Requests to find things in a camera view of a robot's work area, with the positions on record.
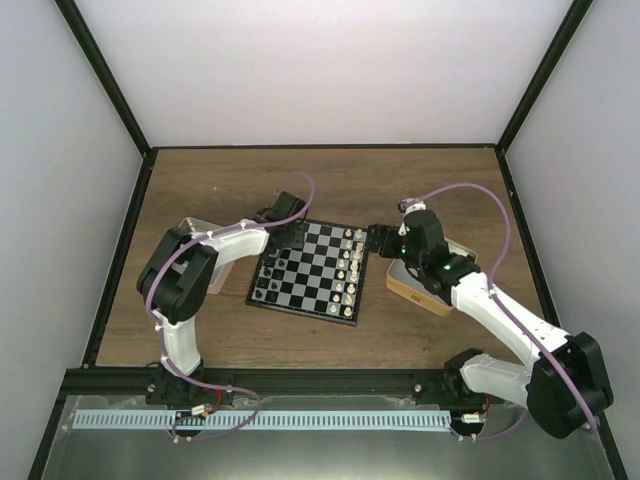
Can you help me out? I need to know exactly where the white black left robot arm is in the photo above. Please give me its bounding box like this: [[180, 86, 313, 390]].
[[136, 191, 312, 404]]

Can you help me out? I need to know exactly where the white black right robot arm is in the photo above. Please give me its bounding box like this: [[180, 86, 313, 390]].
[[367, 209, 614, 439]]

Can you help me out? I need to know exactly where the magnetic chess board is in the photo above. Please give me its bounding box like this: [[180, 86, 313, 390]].
[[246, 220, 369, 326]]

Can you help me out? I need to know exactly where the gold metal tin tray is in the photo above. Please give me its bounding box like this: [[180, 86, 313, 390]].
[[380, 238, 480, 316]]

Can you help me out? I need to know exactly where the pink metal tin tray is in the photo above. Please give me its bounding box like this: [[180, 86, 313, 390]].
[[180, 217, 234, 295]]

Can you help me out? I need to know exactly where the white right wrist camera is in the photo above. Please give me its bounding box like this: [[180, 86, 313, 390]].
[[398, 198, 426, 216]]

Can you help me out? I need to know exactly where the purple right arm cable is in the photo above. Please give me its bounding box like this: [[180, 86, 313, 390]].
[[409, 182, 601, 442]]

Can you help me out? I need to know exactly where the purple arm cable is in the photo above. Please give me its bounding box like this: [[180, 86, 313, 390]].
[[409, 182, 601, 442], [143, 171, 316, 444]]

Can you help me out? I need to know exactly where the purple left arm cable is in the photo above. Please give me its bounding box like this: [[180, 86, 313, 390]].
[[143, 171, 316, 444]]

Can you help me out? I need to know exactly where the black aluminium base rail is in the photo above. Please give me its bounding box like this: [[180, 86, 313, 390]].
[[64, 367, 591, 406]]

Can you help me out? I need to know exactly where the light blue slotted cable duct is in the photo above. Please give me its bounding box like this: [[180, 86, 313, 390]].
[[72, 409, 451, 432]]

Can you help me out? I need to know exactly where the black enclosure frame post left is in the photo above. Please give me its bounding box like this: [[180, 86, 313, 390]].
[[54, 0, 151, 157]]

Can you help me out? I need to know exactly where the black enclosure frame post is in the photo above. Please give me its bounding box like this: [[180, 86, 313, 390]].
[[497, 0, 593, 153], [54, 0, 151, 157]]

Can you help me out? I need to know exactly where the black enclosure frame post right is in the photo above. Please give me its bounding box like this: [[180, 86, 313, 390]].
[[497, 0, 593, 153]]

